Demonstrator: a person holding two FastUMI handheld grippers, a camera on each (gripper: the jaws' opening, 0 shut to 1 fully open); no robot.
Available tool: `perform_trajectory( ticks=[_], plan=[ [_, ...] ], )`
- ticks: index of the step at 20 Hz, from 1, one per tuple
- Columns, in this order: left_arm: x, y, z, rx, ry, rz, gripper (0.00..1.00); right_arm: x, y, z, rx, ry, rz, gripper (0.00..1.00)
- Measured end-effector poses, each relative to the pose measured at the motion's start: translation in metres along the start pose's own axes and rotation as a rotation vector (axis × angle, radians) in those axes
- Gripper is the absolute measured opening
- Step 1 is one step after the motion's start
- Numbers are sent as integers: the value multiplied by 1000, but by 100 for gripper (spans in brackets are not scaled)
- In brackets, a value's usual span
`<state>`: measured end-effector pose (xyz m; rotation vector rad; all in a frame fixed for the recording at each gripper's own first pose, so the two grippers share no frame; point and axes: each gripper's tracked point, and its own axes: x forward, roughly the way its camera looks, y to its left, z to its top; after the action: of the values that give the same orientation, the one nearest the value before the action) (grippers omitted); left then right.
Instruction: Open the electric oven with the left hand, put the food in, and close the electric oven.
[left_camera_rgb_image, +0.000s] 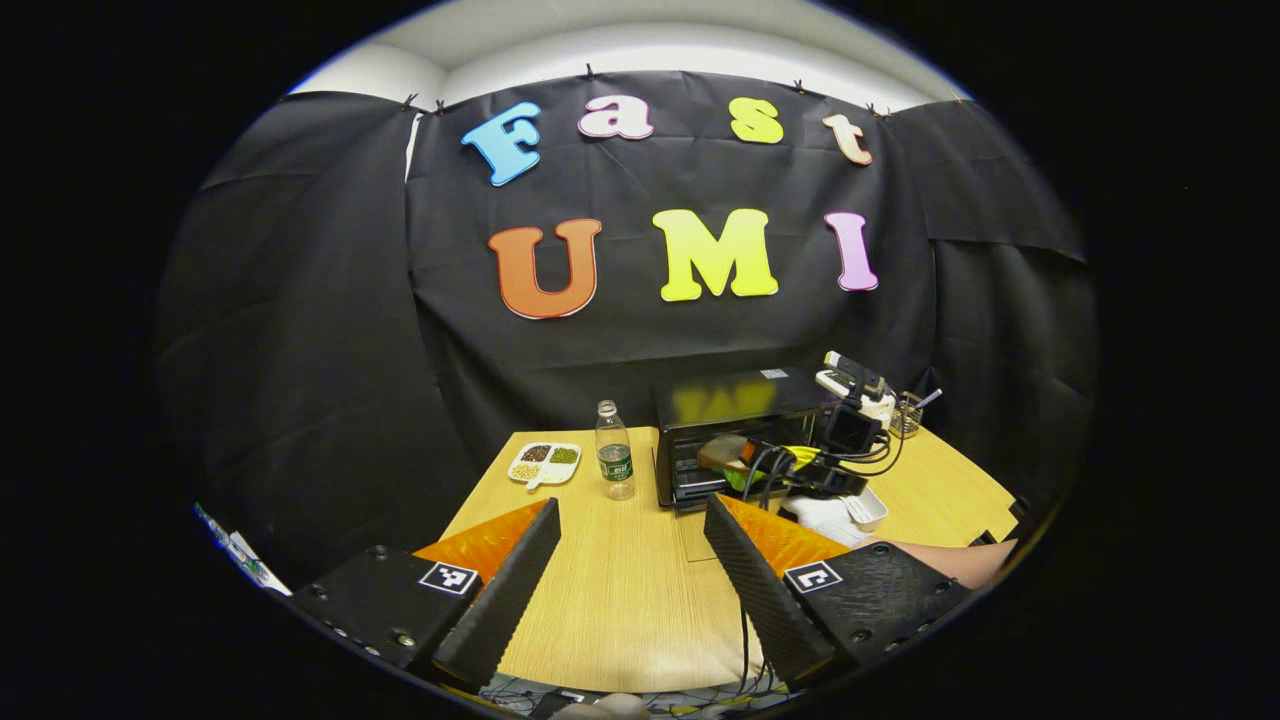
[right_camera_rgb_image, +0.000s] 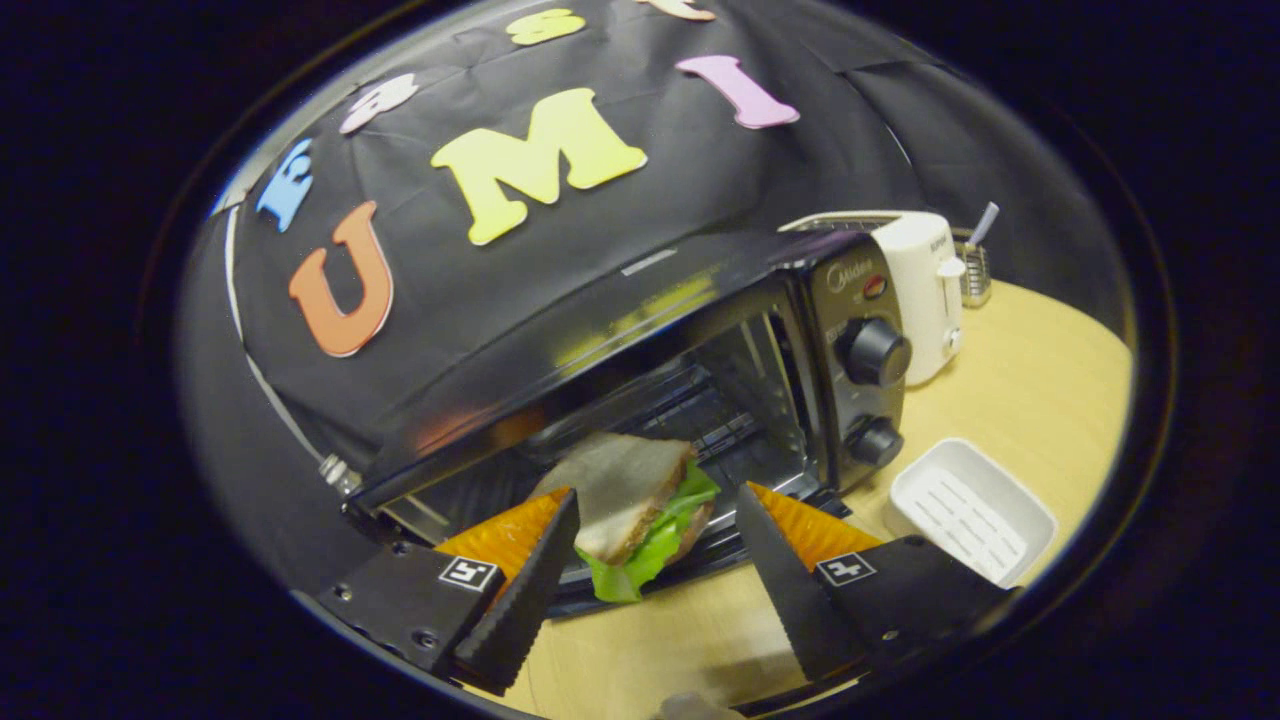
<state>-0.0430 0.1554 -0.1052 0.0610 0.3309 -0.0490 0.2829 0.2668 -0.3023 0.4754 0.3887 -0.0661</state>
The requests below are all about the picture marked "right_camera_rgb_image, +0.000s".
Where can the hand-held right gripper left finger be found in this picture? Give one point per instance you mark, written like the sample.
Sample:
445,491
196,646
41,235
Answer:
525,605

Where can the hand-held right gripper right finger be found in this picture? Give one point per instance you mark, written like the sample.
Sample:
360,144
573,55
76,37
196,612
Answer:
785,590

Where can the lettuce sandwich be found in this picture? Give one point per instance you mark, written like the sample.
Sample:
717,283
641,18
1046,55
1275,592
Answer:
625,485

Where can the black electric oven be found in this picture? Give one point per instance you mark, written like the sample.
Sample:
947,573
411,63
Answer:
650,300

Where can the white rectangular tray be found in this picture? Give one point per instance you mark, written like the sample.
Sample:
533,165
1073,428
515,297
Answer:
970,510

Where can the clear plastic water bottle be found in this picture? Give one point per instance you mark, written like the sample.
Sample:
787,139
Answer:
338,475

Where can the white toaster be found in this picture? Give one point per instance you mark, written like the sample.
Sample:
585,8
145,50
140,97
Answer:
920,300

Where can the metal spoon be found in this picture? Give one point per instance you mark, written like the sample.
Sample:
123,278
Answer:
985,225

